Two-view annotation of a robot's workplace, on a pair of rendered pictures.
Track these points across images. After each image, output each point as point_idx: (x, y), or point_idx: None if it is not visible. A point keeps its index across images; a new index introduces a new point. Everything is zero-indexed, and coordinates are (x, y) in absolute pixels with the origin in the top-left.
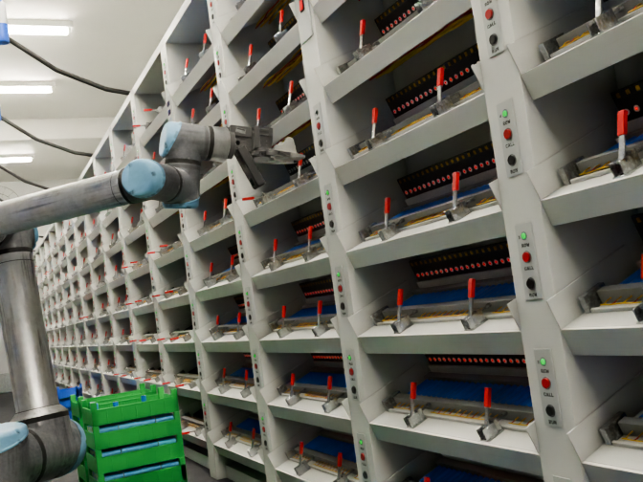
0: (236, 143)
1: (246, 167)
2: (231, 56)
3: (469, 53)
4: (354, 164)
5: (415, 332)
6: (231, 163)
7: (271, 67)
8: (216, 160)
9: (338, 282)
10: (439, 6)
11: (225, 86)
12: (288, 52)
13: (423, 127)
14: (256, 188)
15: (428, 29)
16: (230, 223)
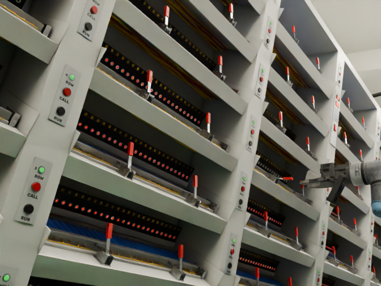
0: (343, 173)
1: (341, 191)
2: None
3: (330, 205)
4: (334, 224)
5: None
6: (253, 113)
7: (304, 114)
8: (360, 185)
9: (317, 276)
10: (364, 205)
11: (272, 60)
12: (316, 126)
13: (355, 236)
14: (330, 202)
15: (359, 205)
16: (229, 155)
